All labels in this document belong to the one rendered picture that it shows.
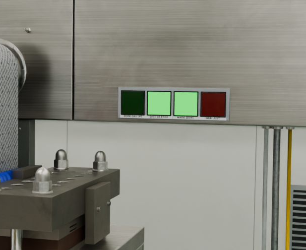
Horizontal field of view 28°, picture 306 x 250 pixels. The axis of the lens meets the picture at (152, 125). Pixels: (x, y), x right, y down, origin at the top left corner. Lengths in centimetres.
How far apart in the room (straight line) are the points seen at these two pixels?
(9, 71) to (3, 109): 8
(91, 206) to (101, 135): 266
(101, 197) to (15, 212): 23
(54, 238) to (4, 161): 26
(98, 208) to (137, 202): 263
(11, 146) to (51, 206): 32
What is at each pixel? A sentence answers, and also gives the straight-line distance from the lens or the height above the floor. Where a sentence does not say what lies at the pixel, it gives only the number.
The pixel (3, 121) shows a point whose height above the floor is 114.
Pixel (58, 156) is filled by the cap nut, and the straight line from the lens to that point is 144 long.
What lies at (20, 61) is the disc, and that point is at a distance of 141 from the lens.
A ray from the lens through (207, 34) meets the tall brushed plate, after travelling 136.
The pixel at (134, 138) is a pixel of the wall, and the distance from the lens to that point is 382.
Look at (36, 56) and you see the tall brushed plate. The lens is 148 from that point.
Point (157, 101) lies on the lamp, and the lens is 137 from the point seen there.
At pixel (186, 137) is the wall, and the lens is 375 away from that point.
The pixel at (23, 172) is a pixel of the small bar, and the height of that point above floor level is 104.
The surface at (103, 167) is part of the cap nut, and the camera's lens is 141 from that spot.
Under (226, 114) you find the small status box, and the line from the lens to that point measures 135.
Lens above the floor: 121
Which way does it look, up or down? 3 degrees down
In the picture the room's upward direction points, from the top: 1 degrees clockwise
